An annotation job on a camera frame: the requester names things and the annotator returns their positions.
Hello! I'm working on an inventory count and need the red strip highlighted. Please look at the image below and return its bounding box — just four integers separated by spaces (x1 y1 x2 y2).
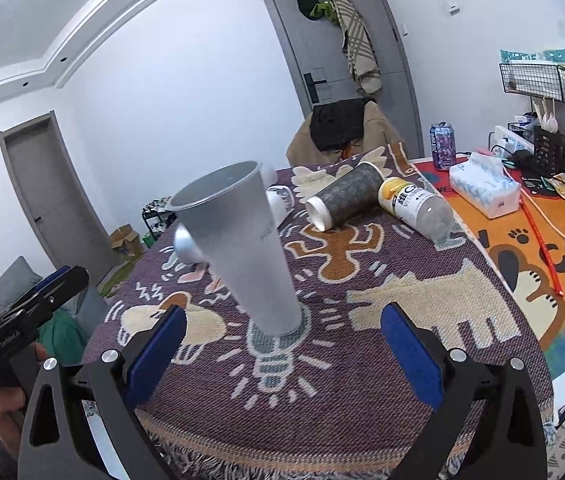
519 192 565 297

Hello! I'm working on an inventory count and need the grey door with lock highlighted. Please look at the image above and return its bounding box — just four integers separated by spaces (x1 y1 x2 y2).
255 0 424 160

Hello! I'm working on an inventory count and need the tall grey plastic cup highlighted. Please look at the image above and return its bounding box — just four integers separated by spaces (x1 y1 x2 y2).
167 160 306 339

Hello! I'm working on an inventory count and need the white cable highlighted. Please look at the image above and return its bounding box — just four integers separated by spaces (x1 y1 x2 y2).
487 132 565 266

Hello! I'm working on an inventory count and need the person's left hand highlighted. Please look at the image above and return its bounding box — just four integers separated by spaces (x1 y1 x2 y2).
0 342 49 458

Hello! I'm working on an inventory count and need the white ceramic cup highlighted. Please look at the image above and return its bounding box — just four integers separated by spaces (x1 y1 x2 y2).
265 185 295 225

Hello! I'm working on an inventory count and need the green cloth bag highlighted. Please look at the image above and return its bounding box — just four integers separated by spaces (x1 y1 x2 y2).
311 1 341 25

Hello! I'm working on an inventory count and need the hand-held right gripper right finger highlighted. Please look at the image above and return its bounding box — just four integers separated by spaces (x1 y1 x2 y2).
380 302 549 480

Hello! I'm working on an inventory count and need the black shoe rack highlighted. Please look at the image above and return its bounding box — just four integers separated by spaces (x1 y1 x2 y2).
141 196 179 248

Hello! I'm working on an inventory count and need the black wire desk organizer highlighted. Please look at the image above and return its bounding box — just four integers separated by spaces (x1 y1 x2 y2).
531 125 565 177

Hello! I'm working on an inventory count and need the black cloth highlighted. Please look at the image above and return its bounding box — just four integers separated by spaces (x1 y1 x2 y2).
309 99 372 152

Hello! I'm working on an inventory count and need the plaid scarf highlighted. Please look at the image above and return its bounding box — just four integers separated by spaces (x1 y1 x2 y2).
323 0 382 96

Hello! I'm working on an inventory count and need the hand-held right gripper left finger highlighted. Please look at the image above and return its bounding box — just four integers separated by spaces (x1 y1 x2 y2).
16 304 188 480

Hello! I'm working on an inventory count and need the white plastic cutlery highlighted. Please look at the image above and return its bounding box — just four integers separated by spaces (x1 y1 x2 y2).
532 98 559 135

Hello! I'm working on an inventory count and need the green cloth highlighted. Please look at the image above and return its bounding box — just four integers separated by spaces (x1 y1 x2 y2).
37 307 86 366

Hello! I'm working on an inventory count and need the orange cartoon table mat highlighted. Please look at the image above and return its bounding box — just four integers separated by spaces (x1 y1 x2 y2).
413 157 565 382

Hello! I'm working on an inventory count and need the plain grey door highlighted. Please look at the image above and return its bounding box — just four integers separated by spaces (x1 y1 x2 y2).
0 111 126 273

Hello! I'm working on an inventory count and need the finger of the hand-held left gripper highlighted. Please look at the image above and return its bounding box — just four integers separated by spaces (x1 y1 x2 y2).
27 265 72 297
0 266 91 322

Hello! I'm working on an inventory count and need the yellow label plastic bottle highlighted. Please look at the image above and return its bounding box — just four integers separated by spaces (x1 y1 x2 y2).
377 177 456 241

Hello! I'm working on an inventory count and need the white power strip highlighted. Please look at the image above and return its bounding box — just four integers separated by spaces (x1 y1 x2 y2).
493 126 536 155

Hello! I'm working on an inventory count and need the cardboard box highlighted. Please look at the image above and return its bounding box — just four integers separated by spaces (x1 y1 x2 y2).
108 224 146 261

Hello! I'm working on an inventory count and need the purple drink can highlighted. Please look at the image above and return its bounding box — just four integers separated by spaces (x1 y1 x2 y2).
429 121 457 171

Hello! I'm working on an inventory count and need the dark speckled cup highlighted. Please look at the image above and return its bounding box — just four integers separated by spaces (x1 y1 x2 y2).
305 161 386 231

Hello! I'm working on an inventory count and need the grey sofa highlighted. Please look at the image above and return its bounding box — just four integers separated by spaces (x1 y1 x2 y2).
0 256 109 328

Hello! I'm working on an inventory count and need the small silver metal cup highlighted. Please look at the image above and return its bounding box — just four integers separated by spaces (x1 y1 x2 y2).
173 224 209 265

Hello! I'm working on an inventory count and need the white tissue pack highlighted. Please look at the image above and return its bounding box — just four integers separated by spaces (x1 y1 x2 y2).
449 152 522 219

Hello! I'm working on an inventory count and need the purple printed blanket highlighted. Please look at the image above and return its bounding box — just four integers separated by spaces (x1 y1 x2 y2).
82 142 556 480

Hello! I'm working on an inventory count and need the black wire wall basket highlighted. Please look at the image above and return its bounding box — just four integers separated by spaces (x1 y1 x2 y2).
499 61 565 107

